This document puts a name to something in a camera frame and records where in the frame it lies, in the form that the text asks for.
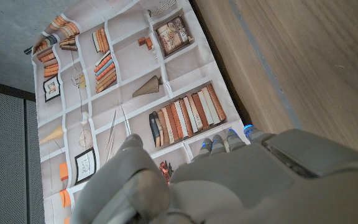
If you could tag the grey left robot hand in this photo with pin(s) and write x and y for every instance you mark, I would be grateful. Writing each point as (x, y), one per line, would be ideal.
(259, 186)

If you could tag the printed bookshelf backdrop cloth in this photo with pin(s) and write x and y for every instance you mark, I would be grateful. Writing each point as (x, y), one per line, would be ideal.
(135, 71)

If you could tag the dark perforated partition panel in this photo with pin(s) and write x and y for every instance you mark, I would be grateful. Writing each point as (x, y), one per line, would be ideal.
(8, 155)

